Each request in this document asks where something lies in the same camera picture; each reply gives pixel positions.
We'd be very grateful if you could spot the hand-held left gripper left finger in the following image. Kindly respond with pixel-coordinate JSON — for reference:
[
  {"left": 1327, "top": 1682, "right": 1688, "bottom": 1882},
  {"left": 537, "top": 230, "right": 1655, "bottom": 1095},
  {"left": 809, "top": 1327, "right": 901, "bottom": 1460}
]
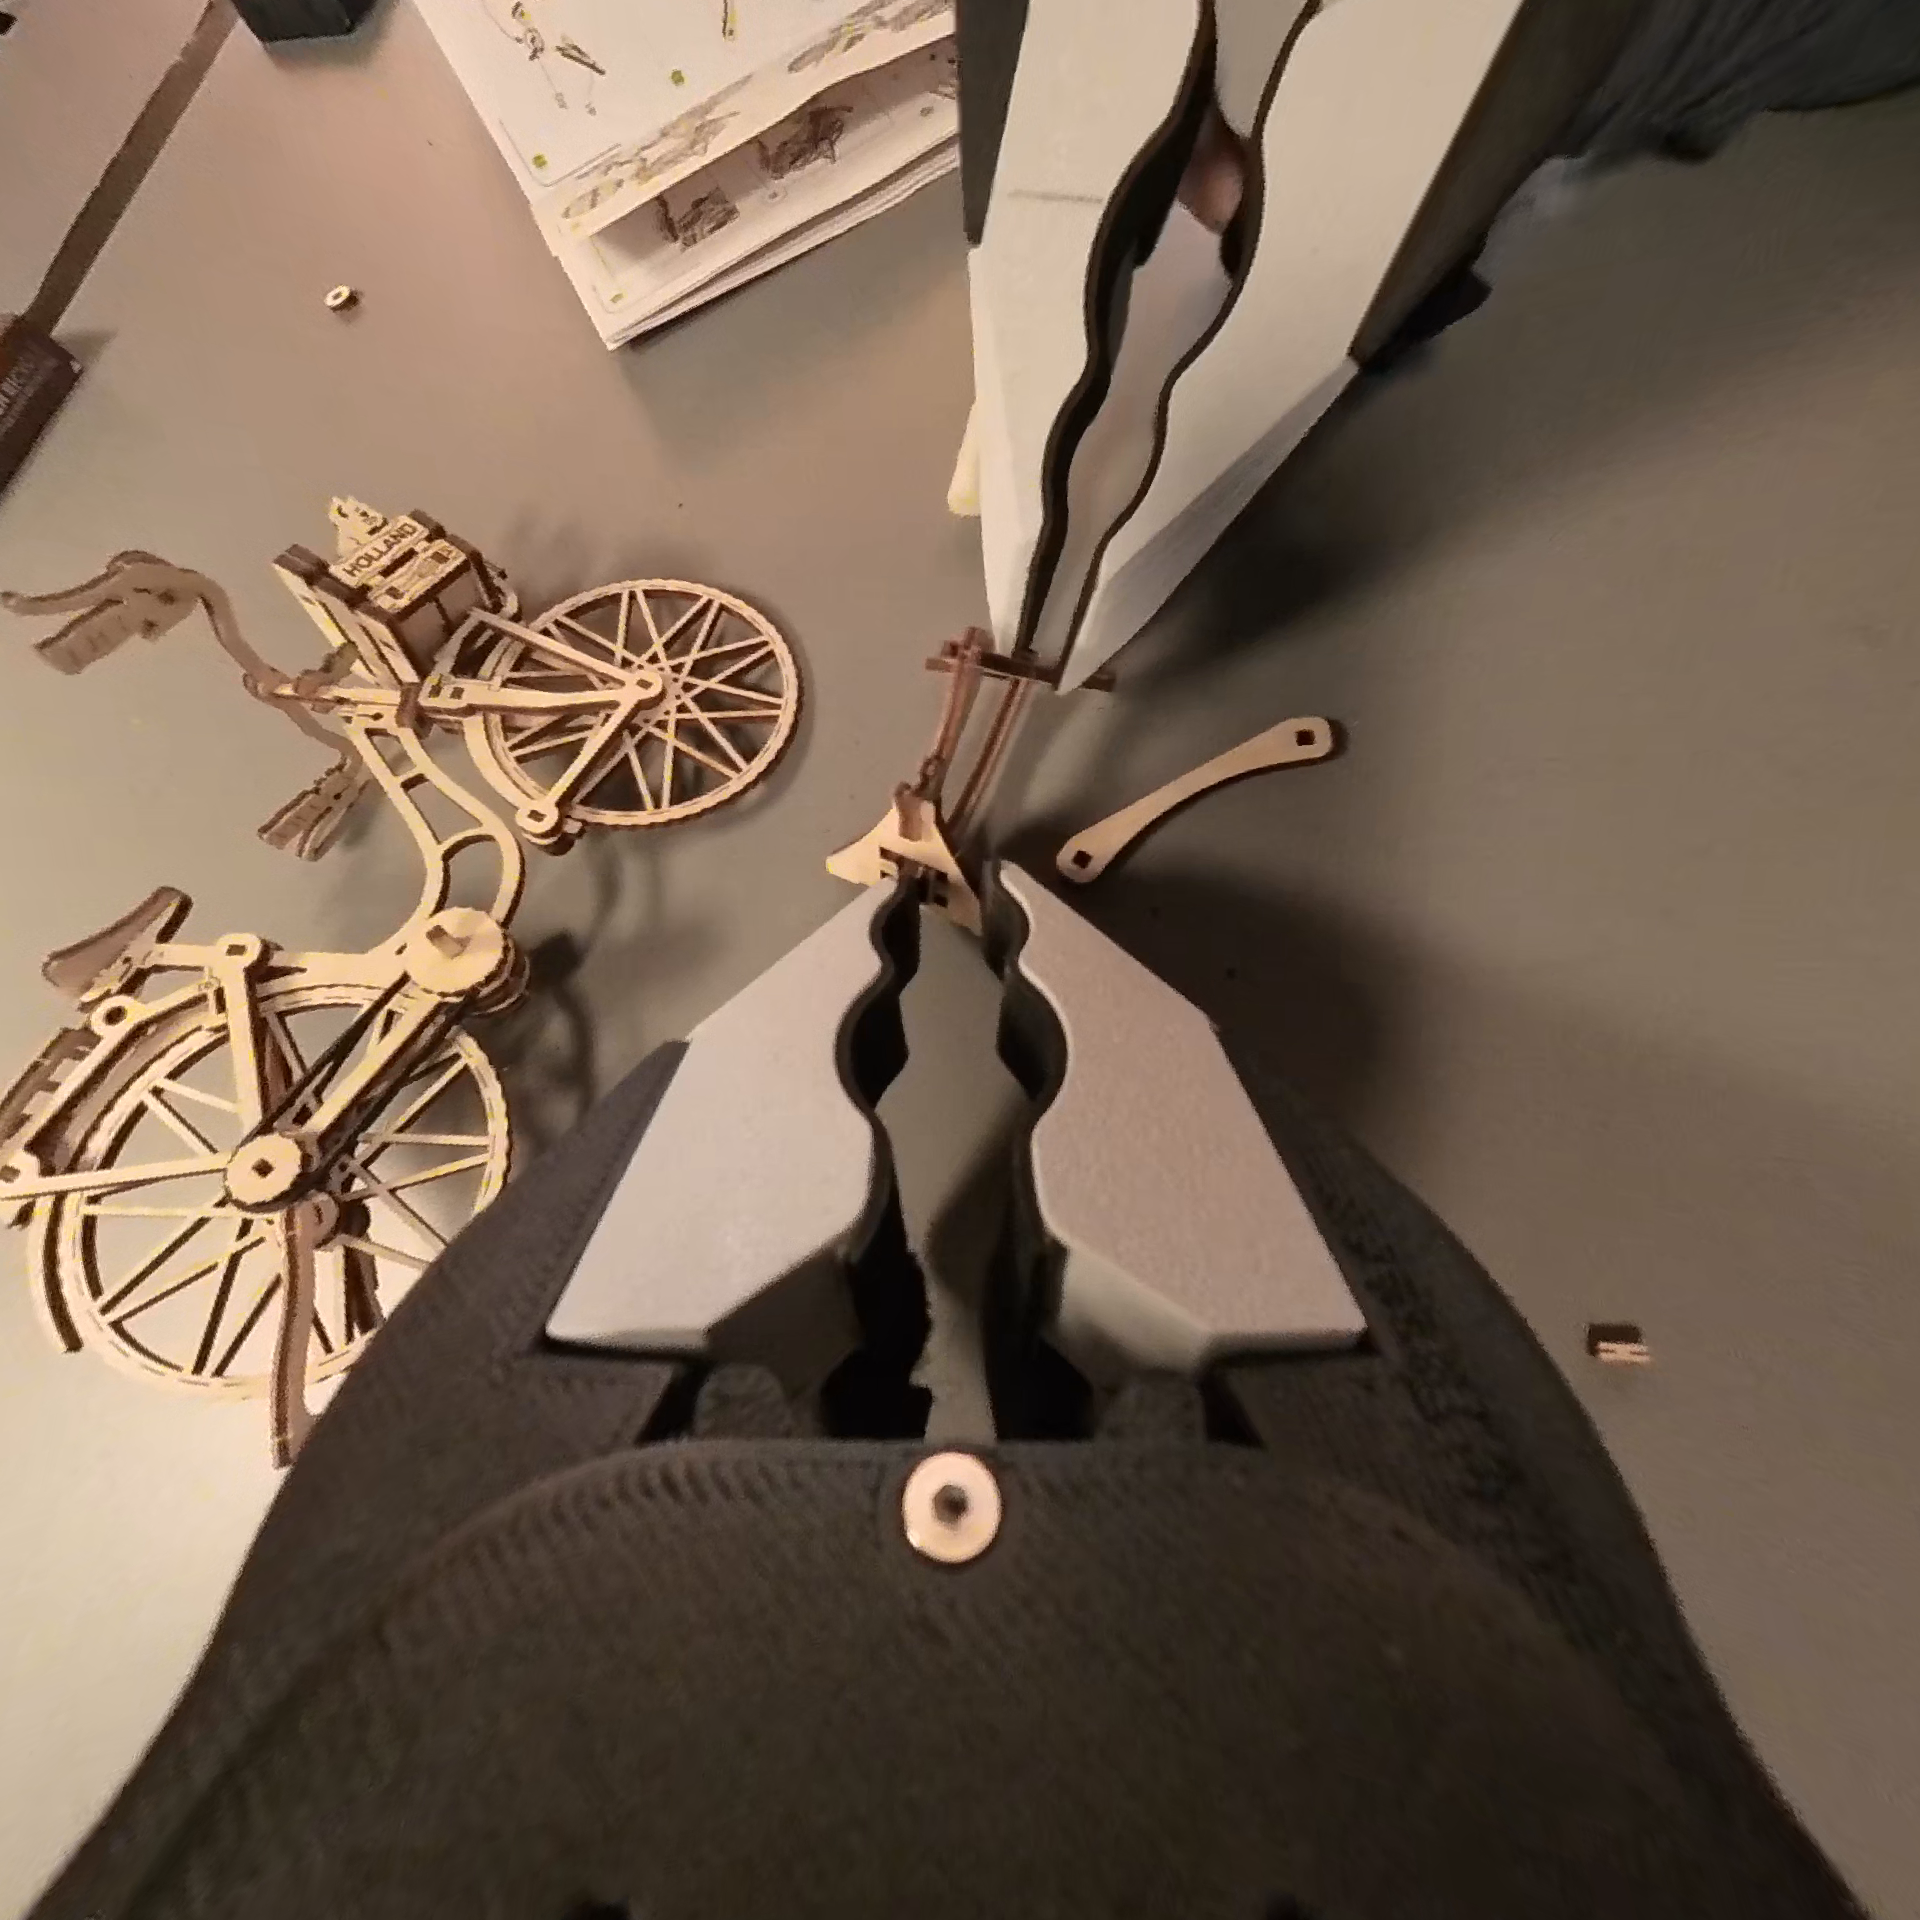
[{"left": 544, "top": 882, "right": 935, "bottom": 1412}]

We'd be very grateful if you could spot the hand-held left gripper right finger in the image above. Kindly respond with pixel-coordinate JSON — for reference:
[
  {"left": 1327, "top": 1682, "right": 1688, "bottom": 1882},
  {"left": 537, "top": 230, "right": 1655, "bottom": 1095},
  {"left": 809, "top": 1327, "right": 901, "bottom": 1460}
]
[{"left": 983, "top": 862, "right": 1368, "bottom": 1403}]

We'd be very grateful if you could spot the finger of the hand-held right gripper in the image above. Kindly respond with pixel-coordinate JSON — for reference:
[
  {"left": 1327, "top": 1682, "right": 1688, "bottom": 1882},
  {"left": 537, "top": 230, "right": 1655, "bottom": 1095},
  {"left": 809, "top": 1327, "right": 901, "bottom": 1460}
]
[
  {"left": 966, "top": 0, "right": 1221, "bottom": 640},
  {"left": 1053, "top": 0, "right": 1526, "bottom": 695}
]

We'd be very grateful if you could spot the small wooden model assembly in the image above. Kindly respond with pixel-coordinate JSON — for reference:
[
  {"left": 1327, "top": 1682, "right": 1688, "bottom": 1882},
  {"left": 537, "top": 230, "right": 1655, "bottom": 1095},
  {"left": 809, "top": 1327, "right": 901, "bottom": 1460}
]
[{"left": 828, "top": 633, "right": 1118, "bottom": 942}]

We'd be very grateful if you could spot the curved wooden strip part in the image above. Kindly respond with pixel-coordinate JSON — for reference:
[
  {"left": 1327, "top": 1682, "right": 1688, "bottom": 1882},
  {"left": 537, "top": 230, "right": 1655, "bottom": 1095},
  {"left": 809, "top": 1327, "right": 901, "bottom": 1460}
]
[{"left": 1053, "top": 718, "right": 1342, "bottom": 889}]

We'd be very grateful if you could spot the person's right forearm grey sleeve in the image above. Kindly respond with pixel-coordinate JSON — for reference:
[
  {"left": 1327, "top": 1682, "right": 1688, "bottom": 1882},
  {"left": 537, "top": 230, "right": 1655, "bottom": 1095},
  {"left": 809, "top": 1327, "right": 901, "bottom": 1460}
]
[{"left": 1544, "top": 0, "right": 1920, "bottom": 169}]

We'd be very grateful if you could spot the wooden bicycle model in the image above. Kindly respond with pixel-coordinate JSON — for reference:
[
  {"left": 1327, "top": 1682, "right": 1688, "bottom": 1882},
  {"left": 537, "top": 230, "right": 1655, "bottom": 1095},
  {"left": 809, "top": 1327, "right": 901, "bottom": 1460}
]
[{"left": 0, "top": 497, "right": 807, "bottom": 1467}]

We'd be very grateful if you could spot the dark model kit box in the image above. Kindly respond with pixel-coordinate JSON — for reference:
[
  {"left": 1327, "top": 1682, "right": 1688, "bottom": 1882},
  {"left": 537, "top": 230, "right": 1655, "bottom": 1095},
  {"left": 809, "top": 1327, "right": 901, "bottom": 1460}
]
[{"left": 0, "top": 315, "right": 79, "bottom": 498}]

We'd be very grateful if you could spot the person's right hand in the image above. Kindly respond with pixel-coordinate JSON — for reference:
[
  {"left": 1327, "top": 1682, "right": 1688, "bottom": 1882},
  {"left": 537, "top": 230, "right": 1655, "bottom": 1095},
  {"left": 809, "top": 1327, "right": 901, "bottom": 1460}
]
[{"left": 1180, "top": 111, "right": 1272, "bottom": 241}]

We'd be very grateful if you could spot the white instruction booklet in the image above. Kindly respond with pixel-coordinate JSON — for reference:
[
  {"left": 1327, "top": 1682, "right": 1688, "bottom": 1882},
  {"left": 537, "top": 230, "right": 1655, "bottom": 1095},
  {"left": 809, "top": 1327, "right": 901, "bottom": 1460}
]
[{"left": 410, "top": 0, "right": 965, "bottom": 353}]

